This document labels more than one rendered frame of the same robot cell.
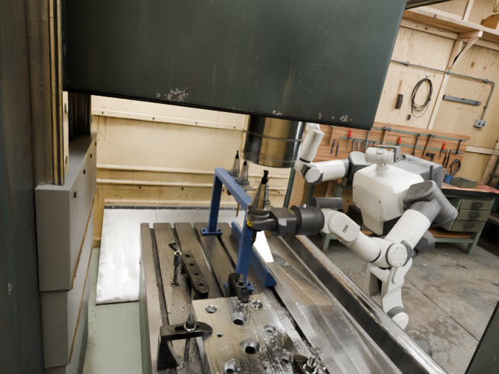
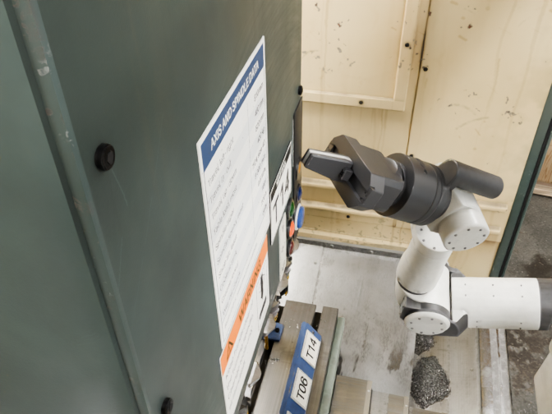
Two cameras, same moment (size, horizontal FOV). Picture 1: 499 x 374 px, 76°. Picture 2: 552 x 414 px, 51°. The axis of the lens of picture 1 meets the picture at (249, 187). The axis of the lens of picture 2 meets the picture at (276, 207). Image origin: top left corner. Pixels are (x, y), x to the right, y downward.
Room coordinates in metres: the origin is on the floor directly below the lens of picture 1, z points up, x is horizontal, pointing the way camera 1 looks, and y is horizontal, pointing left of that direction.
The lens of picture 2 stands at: (0.70, -0.44, 2.08)
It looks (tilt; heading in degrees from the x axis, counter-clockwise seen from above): 40 degrees down; 37
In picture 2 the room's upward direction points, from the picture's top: 1 degrees counter-clockwise
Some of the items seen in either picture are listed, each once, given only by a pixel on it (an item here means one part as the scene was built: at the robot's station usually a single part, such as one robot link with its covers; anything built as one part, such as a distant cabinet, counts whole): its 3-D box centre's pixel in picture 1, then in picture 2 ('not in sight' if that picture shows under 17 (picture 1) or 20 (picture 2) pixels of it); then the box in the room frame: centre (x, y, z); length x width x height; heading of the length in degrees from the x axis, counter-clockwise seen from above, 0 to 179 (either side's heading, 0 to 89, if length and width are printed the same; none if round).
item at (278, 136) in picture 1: (271, 137); not in sight; (0.82, -0.04, 1.49); 0.16 x 0.16 x 0.12
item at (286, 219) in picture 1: (288, 219); not in sight; (0.86, -0.13, 1.26); 0.13 x 0.12 x 0.10; 22
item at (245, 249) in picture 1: (244, 252); not in sight; (1.01, -0.02, 1.05); 0.10 x 0.05 x 0.30; 113
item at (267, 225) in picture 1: (263, 225); not in sight; (0.80, -0.06, 1.25); 0.06 x 0.02 x 0.03; 112
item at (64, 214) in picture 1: (76, 257); not in sight; (0.65, 0.38, 1.16); 0.48 x 0.05 x 0.51; 23
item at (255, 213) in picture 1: (258, 210); not in sight; (0.82, -0.04, 1.28); 0.06 x 0.06 x 0.03
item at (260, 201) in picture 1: (261, 194); not in sight; (0.82, -0.04, 1.33); 0.04 x 0.04 x 0.07
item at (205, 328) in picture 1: (186, 338); not in sight; (0.65, 0.10, 0.97); 0.13 x 0.03 x 0.15; 113
